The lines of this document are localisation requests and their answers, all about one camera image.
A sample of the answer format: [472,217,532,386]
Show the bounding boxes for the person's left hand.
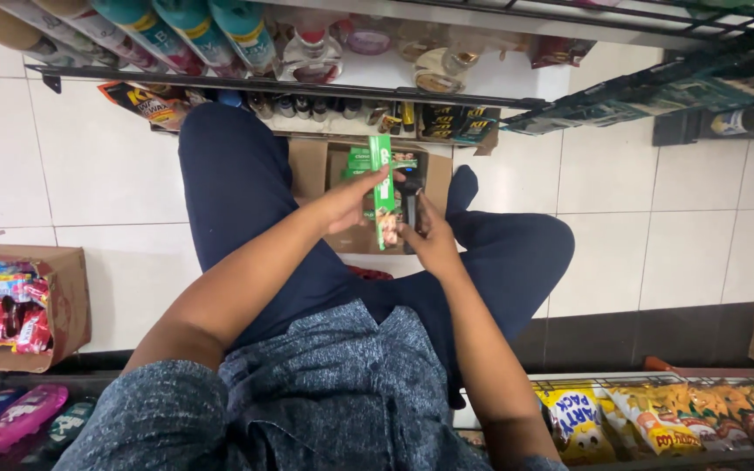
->
[317,164,407,236]

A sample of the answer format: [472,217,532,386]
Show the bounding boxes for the person's right hand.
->
[398,190,464,278]

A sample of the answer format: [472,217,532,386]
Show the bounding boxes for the black barcode scanner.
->
[393,159,428,255]

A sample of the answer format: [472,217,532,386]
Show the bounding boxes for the green toothpaste box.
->
[368,135,399,251]

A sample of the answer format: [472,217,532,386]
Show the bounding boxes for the open cardboard box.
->
[287,137,454,255]

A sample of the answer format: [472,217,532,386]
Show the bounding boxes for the person's dark sock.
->
[444,165,480,217]

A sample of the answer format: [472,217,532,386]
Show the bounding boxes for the stack of green boxes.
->
[341,147,418,221]

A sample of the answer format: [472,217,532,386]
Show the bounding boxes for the person's dark blue trousers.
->
[178,102,576,410]

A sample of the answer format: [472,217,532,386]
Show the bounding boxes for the person's grey speckled shirt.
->
[53,299,568,471]

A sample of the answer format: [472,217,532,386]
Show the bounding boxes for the store shelf with bottles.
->
[0,0,754,156]

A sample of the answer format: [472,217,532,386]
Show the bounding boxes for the black display rack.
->
[500,13,754,147]

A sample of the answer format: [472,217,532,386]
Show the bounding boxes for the cardboard box of snack packets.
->
[0,243,93,374]

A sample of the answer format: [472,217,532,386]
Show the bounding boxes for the shelf of shampoo bottles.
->
[0,377,98,467]

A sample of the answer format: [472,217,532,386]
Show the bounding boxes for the wire rack of snack bags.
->
[453,372,754,471]

